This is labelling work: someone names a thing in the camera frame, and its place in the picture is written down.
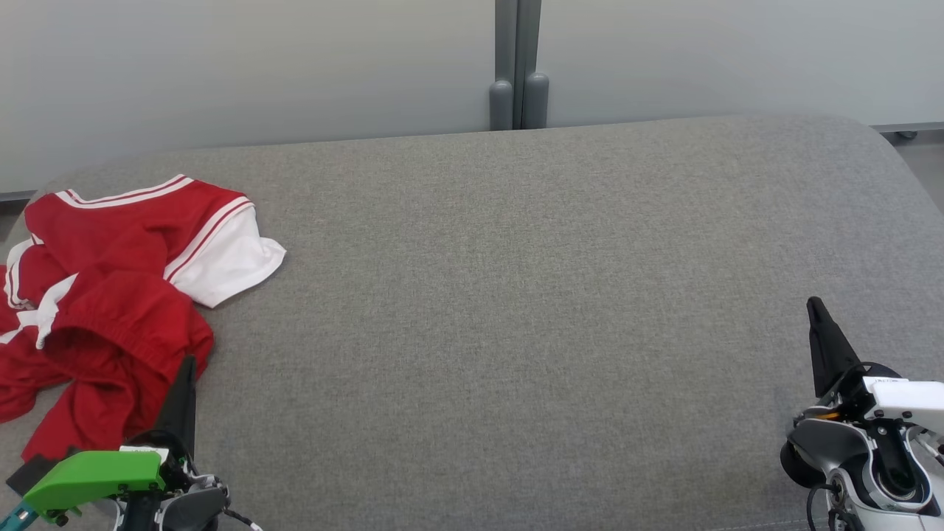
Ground thin left arm cable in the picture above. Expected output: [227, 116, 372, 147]
[221, 507, 263, 531]

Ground red shorts with white trim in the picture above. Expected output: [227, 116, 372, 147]
[0, 271, 215, 464]

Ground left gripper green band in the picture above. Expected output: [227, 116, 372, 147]
[22, 356, 198, 523]

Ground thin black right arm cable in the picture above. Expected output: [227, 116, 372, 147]
[806, 483, 838, 531]

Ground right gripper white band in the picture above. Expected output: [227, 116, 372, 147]
[806, 296, 944, 436]

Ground red shirt with white sleeves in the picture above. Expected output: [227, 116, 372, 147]
[0, 175, 287, 347]

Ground grey partition post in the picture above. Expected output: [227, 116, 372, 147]
[489, 0, 518, 131]
[516, 0, 550, 130]

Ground teal left camera connector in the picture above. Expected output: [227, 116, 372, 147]
[0, 501, 38, 531]

